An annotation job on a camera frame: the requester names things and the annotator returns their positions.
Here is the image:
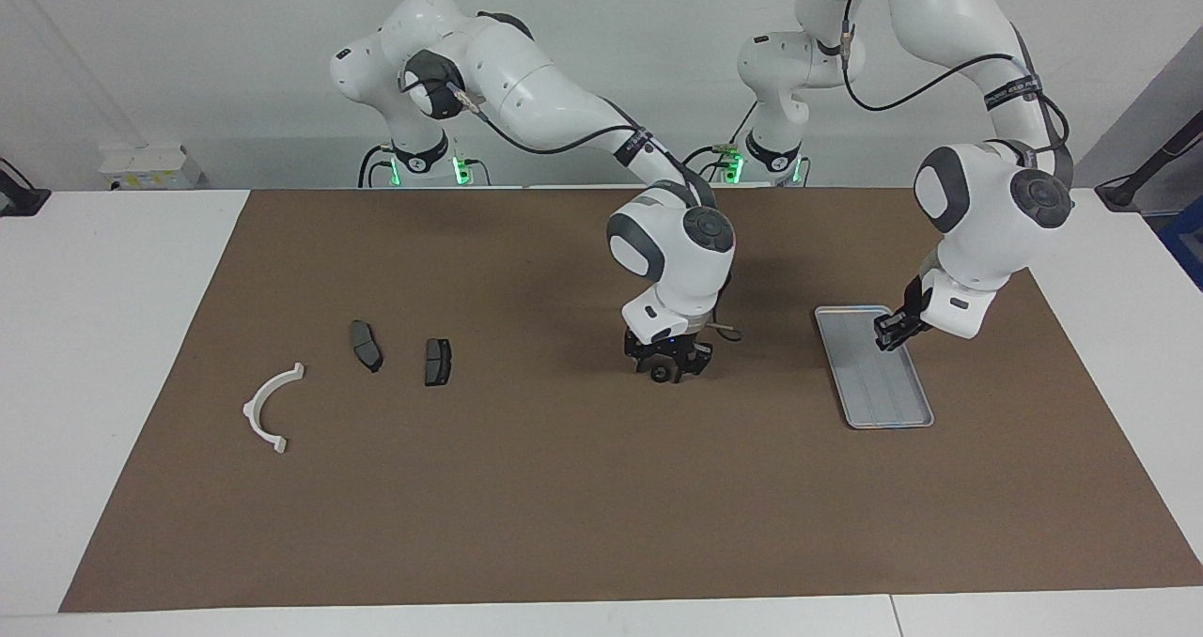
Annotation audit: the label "brown table mat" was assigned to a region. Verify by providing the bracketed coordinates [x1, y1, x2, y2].
[58, 186, 1203, 614]

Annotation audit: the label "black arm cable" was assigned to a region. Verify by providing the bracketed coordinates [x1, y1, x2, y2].
[399, 69, 743, 342]
[839, 12, 1072, 187]

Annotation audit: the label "black left base cables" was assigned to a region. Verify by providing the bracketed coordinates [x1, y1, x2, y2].
[670, 101, 762, 184]

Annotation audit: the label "white curved plastic bracket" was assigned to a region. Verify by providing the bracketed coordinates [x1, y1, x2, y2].
[242, 363, 306, 455]

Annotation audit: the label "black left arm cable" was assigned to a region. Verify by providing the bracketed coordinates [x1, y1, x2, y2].
[839, 12, 1072, 187]

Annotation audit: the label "blue crate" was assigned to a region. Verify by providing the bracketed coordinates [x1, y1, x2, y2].
[1158, 195, 1203, 290]

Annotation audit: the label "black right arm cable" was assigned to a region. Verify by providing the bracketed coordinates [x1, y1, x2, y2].
[399, 69, 743, 342]

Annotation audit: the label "black base cables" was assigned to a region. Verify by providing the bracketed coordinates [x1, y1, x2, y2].
[358, 144, 491, 188]
[670, 101, 762, 184]

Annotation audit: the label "black right base cables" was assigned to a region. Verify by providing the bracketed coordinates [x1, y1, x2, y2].
[358, 144, 491, 188]

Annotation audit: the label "curved dark grey brake pad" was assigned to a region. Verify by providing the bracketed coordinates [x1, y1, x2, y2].
[349, 320, 384, 374]

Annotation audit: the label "silver metal tray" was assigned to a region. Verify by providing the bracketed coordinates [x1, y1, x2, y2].
[814, 305, 935, 429]

